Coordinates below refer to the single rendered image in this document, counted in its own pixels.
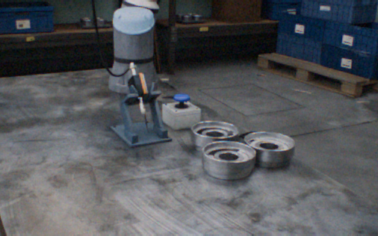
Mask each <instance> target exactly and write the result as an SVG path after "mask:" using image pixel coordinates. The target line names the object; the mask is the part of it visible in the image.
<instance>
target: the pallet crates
mask: <svg viewBox="0 0 378 236"><path fill-rule="evenodd" d="M377 5H378V0H303V3H302V10H292V11H283V12H279V17H278V18H279V26H278V32H277V34H278V35H277V43H276V52H274V53H271V55H270V54H265V55H259V57H258V67H257V69H260V70H264V71H268V72H271V73H273V74H276V75H280V76H282V77H285V78H291V79H293V80H295V81H299V82H302V83H304V84H308V85H311V86H316V87H319V88H321V89H324V90H328V91H330V92H333V93H338V94H341V95H343V96H348V97H350V98H352V99H356V98H359V97H361V95H360V94H362V89H364V90H368V91H371V92H373V93H378V22H375V21H376V13H377ZM289 12H294V13H295V12H296V14H292V13H289ZM275 62H277V63H279V65H282V66H286V67H288V68H292V69H295V70H297V75H294V74H291V73H289V72H285V71H279V70H277V69H274V68H275ZM315 75H316V76H319V77H321V78H326V79H330V80H333V81H337V82H340V83H342V85H341V88H339V87H333V86H329V85H328V84H323V83H321V82H318V81H314V78H315Z"/></svg>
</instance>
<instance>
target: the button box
mask: <svg viewBox="0 0 378 236"><path fill-rule="evenodd" d="M200 111H201V109H200V108H198V107H196V106H195V105H193V104H192V103H190V102H189V101H186V102H185V105H184V106H179V102H174V103H169V104H163V105H162V122H163V123H164V124H167V125H168V126H169V127H170V128H171V129H173V130H174V131H178V130H182V129H187V128H191V127H192V125H193V124H197V123H199V122H200Z"/></svg>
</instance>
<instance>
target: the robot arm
mask: <svg viewBox="0 0 378 236"><path fill-rule="evenodd" d="M158 11H159V6H158V5H157V4H156V0H123V3H122V6H121V8H120V9H118V10H117V11H116V12H115V13H114V19H113V25H114V65H113V68H112V71H111V72H112V73H113V74H116V75H117V74H120V73H122V72H123V71H126V70H127V69H128V66H129V65H130V63H134V65H136V66H137V69H136V73H137V75H138V74H139V73H142V74H143V76H144V78H145V82H146V90H147V93H148V92H149V86H150V85H151V84H152V83H154V89H153V92H154V91H156V90H157V89H158V77H157V75H156V72H155V68H154V63H153V52H154V28H155V20H156V18H157V15H158ZM131 77H132V72H131V70H129V71H128V72H127V73H126V74H124V75H123V76H120V77H113V76H112V75H110V77H109V79H108V88H109V90H111V91H114V92H116V93H127V94H130V89H129V87H128V86H127V85H128V80H129V79H130V78H131Z"/></svg>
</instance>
